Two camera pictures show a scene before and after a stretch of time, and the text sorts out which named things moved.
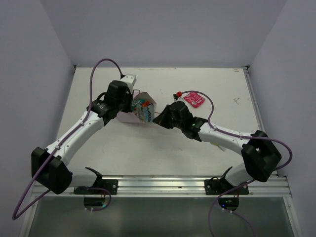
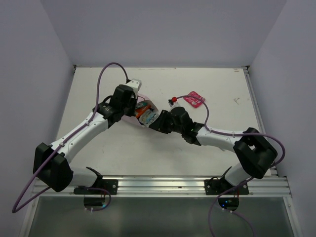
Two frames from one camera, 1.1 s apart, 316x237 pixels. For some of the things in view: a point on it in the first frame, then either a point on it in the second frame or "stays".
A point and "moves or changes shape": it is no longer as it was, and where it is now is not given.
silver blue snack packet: (146, 112) moves or changes shape
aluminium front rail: (175, 186) stays
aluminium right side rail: (256, 107) stays
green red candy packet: (134, 109) moves or changes shape
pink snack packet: (194, 99) stays
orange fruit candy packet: (146, 104) → (140, 110)
